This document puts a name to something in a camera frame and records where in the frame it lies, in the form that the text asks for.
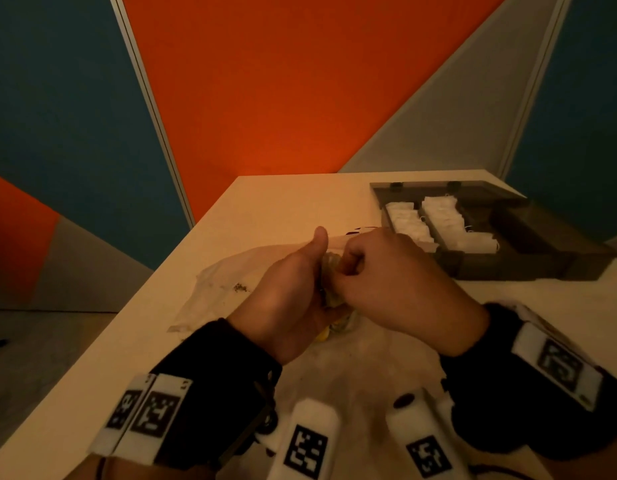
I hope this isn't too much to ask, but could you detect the person's right hand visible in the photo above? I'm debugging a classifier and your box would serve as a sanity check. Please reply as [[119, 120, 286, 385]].
[[331, 227, 491, 358]]

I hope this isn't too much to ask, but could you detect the person's left hand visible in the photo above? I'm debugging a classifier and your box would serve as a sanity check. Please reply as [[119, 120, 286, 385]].
[[226, 226, 352, 367]]

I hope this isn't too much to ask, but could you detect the pile of paper tea bags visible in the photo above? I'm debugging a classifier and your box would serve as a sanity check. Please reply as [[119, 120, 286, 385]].
[[313, 314, 365, 343]]

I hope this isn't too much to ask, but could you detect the clear plastic bag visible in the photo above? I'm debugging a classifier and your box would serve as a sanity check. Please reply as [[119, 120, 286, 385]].
[[168, 234, 369, 345]]

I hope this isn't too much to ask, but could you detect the dark compartment organizer box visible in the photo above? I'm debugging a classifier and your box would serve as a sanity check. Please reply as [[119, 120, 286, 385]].
[[369, 180, 617, 281]]

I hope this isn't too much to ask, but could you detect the person's right forearm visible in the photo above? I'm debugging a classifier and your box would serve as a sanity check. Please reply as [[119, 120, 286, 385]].
[[543, 434, 617, 480]]

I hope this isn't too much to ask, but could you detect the person's left forearm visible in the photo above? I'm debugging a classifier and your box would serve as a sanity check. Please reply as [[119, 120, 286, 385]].
[[63, 454, 219, 480]]

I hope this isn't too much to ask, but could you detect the black wrist strap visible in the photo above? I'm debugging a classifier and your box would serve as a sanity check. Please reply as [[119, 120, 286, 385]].
[[150, 318, 283, 471], [440, 302, 617, 461]]

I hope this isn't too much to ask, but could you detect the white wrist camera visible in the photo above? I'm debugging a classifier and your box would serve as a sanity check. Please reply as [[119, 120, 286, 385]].
[[386, 389, 469, 480], [266, 398, 342, 480]]

